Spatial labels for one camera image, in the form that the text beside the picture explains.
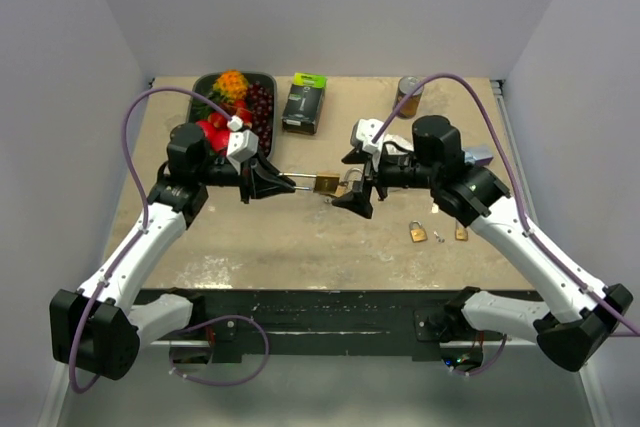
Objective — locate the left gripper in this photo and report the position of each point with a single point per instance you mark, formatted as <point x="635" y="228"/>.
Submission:
<point x="253" y="183"/>

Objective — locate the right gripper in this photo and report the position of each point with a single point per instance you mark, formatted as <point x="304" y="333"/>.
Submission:
<point x="373" y="166"/>

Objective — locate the small brass padlock with key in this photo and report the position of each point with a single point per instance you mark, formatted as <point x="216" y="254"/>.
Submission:
<point x="417" y="232"/>

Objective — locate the small silver key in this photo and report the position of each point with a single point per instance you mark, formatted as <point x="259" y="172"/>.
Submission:
<point x="439" y="236"/>

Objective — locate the long shackle brass padlock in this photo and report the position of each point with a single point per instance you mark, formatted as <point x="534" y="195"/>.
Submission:
<point x="461" y="233"/>

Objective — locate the large brass padlock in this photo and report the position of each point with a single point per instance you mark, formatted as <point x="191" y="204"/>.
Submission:
<point x="344" y="184"/>
<point x="318" y="183"/>

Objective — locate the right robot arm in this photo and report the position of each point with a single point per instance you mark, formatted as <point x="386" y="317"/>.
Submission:
<point x="575" y="313"/>

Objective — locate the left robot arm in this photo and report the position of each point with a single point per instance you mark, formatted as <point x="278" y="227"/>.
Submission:
<point x="98" y="327"/>

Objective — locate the white toilet paper roll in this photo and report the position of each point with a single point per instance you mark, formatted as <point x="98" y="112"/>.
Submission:
<point x="397" y="145"/>

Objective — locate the red apple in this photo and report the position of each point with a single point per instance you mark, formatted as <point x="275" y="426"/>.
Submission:
<point x="218" y="138"/>

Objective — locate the red strawberries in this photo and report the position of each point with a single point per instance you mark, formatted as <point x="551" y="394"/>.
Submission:
<point x="238" y="109"/>

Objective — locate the dark red grapes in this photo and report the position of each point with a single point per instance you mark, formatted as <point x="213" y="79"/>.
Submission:
<point x="261" y="102"/>

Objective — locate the black green razor box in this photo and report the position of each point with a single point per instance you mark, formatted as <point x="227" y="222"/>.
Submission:
<point x="304" y="104"/>

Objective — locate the orange flower bunch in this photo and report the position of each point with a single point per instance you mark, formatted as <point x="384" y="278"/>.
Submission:
<point x="230" y="86"/>

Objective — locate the orange label tin can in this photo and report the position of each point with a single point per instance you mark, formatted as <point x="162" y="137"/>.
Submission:
<point x="408" y="96"/>

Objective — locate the grey fruit tray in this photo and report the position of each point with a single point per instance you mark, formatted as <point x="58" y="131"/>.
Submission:
<point x="199" y="110"/>

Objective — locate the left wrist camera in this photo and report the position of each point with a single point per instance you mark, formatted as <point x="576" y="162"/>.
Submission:
<point x="242" y="144"/>

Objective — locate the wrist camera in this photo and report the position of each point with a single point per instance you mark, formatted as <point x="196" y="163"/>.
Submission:
<point x="242" y="144"/>
<point x="364" y="136"/>

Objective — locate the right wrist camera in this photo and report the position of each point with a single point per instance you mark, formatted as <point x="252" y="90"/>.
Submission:
<point x="364" y="136"/>

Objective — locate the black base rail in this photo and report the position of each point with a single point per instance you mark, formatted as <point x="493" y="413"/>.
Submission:
<point x="355" y="323"/>

